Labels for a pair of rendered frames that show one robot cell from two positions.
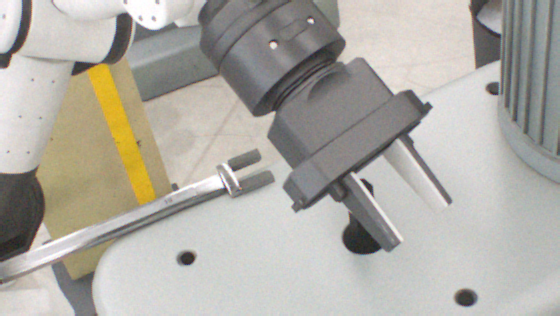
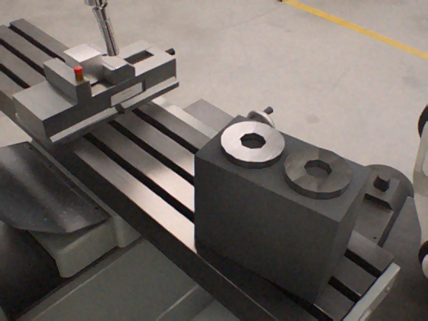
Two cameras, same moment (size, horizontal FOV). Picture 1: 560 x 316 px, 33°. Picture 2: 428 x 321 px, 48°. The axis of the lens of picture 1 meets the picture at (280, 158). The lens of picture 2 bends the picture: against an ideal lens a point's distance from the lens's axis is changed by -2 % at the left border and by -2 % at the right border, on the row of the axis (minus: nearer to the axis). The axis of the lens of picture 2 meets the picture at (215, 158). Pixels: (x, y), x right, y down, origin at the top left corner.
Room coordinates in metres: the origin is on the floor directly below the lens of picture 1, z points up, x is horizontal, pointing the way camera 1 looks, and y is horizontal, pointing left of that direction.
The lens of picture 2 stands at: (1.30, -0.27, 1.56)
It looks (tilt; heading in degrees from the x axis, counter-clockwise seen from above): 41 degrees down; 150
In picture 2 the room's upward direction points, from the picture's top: 2 degrees clockwise
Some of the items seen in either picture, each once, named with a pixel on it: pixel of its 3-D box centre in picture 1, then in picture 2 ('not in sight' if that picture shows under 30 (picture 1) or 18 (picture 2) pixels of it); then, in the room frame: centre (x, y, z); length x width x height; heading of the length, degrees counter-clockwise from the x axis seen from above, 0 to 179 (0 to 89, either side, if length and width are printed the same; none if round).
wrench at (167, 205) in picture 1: (136, 217); not in sight; (0.54, 0.13, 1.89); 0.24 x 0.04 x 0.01; 104
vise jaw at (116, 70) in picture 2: not in sight; (106, 62); (0.39, -0.02, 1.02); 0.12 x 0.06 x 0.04; 17
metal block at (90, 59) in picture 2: not in sight; (83, 65); (0.40, -0.08, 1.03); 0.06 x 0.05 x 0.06; 17
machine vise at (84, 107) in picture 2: not in sight; (98, 80); (0.39, -0.05, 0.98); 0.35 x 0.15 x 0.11; 107
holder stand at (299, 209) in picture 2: not in sight; (276, 204); (0.91, 0.06, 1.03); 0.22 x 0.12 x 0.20; 28
